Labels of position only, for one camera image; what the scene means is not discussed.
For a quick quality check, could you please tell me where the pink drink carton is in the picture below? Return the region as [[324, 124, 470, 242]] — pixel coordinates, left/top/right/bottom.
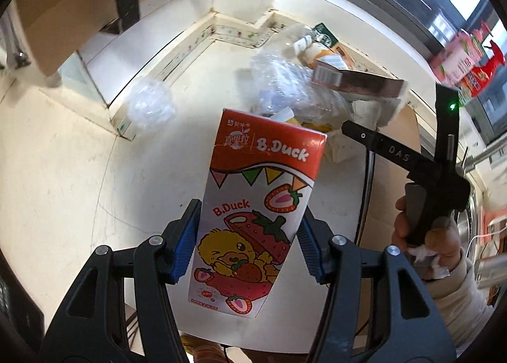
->
[[431, 29, 489, 86]]

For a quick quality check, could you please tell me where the red drink carton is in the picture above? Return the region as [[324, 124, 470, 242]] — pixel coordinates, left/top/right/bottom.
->
[[455, 40, 507, 107]]

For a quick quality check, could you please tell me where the brown paper box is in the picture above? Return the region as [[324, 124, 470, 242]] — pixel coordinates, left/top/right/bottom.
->
[[311, 62, 408, 100]]

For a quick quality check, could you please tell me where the strawberry milk carton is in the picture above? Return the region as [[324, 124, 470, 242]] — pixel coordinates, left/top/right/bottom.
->
[[187, 108, 327, 318]]

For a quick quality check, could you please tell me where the yellow wrapper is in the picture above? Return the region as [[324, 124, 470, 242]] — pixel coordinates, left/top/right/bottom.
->
[[288, 116, 330, 134]]

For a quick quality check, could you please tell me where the clear plastic bottle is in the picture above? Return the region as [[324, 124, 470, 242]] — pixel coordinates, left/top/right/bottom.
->
[[277, 24, 318, 62]]

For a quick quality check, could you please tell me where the crumpled white tissue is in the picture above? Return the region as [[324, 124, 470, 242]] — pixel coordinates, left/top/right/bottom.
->
[[407, 246, 452, 281]]

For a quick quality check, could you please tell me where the clear plastic bag pile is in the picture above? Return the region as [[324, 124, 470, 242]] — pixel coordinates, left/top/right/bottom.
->
[[249, 52, 353, 123]]

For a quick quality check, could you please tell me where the green packet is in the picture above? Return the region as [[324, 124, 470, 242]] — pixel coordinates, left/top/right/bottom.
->
[[311, 23, 338, 49]]

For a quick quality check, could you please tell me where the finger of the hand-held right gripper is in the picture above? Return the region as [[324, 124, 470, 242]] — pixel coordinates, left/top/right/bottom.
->
[[341, 120, 438, 178]]

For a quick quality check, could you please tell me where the person's right hand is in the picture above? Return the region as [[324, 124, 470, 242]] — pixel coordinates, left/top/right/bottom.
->
[[394, 194, 462, 269]]

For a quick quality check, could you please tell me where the black cable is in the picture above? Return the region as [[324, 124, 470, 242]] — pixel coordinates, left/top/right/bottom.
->
[[354, 149, 375, 248]]

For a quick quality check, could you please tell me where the large cardboard box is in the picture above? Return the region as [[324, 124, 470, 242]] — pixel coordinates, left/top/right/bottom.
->
[[16, 0, 226, 77]]

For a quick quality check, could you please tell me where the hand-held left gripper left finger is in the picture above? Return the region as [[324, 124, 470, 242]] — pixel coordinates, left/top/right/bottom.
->
[[40, 198, 202, 363]]

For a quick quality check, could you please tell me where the crumpled clear plastic wrap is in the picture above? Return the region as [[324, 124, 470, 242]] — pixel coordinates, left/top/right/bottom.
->
[[127, 75, 177, 131]]

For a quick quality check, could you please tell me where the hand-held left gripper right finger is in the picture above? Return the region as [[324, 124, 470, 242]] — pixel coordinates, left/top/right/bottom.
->
[[297, 208, 460, 363]]

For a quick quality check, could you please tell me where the orange carton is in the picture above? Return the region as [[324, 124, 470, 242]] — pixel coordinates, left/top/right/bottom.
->
[[309, 44, 354, 70]]

